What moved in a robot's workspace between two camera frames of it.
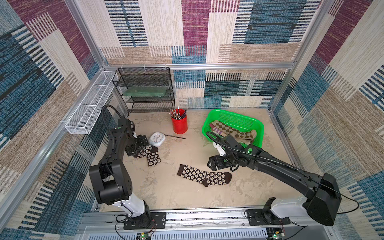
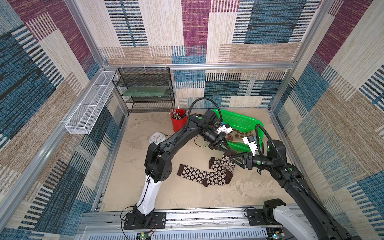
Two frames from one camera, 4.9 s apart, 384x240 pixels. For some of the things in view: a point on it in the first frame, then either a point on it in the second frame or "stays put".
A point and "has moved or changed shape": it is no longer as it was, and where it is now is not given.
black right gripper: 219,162 → 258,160
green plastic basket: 235,121 stays put
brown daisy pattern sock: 208,178 stays put
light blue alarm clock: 156,139 stays put
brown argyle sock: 246,137 stays put
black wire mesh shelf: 146,89 stays put
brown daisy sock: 152,154 has moved or changed shape
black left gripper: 143,142 → 224,143
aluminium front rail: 313,224 stays put
